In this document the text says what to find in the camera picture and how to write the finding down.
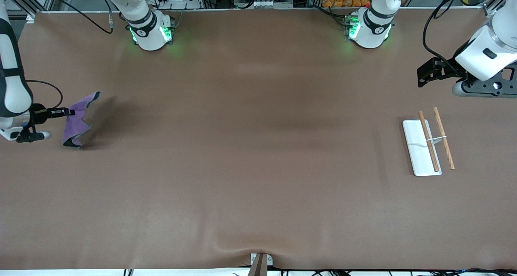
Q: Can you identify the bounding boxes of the dark wooden rack rod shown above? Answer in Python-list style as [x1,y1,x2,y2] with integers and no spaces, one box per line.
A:
[418,111,440,172]

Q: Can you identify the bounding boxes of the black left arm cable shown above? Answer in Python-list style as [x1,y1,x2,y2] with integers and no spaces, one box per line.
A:
[422,0,502,72]

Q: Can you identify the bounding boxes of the aluminium frame profile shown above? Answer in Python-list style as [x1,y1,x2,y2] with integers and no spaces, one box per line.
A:
[0,0,61,24]
[480,0,510,17]

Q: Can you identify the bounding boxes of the white rack base plate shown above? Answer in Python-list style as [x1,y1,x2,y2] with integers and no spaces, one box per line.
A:
[402,119,442,177]

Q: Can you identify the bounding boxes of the black cable with grey plug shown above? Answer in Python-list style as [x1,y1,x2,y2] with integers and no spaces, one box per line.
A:
[38,0,115,35]

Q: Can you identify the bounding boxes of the brown wooden bar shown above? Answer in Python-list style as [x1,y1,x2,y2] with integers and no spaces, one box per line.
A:
[247,254,269,276]

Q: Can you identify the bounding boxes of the white terminal block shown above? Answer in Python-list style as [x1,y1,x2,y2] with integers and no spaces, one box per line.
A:
[251,0,294,9]

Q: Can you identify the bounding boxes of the purple microfibre towel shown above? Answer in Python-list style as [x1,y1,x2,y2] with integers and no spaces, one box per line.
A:
[62,91,101,148]

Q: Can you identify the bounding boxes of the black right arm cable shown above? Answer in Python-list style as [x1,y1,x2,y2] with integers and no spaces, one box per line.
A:
[25,80,64,112]

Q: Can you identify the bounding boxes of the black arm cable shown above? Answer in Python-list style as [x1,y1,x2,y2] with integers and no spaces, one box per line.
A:
[25,80,64,112]
[422,0,502,72]

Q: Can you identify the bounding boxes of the light wooden rack rod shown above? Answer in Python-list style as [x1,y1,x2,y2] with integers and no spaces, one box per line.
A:
[433,107,455,170]

